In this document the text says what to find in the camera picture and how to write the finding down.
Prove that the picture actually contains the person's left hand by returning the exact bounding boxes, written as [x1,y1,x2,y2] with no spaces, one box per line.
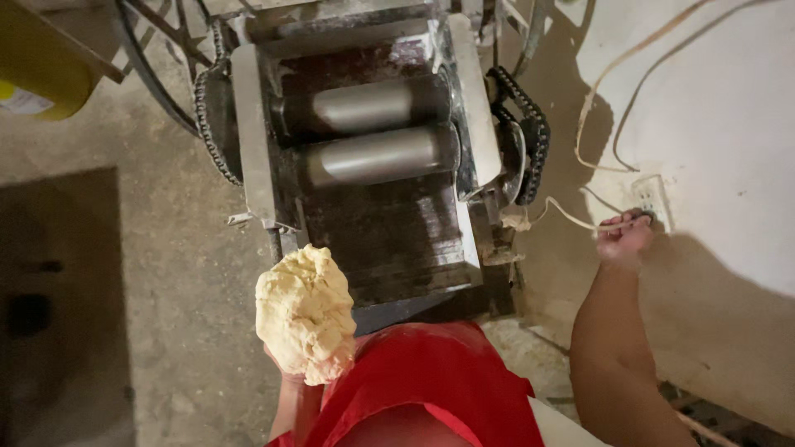
[263,344,306,385]

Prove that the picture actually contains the person's right hand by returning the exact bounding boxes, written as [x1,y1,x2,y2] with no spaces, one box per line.
[597,209,655,265]

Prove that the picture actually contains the pale yellow dough lump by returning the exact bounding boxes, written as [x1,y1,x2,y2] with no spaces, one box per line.
[255,244,358,386]

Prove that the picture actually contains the steel roller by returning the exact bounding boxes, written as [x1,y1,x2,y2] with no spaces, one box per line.
[273,73,453,147]
[303,124,460,188]

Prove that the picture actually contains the metal dough roller machine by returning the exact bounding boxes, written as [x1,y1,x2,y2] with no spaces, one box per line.
[229,0,552,336]

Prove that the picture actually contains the person's red shirt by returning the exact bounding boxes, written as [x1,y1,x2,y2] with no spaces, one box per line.
[266,321,546,447]

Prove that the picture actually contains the large spoked drive wheel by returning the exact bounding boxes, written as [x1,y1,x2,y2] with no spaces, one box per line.
[113,0,231,139]

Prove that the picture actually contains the yellow container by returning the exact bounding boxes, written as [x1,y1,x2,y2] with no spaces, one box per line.
[0,0,97,122]

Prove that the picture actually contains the white wall socket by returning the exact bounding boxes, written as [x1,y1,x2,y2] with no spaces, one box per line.
[631,174,673,233]

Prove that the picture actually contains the beige power cord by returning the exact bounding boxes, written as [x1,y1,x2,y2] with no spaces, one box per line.
[500,196,647,233]

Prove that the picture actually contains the black drive chain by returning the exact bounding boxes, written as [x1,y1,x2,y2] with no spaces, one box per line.
[486,66,552,206]
[193,19,244,187]

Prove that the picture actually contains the beige wall cable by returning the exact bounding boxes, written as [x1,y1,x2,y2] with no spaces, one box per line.
[574,0,715,173]

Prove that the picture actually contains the dark wall cable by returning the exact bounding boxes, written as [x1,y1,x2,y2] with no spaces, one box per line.
[612,0,771,173]

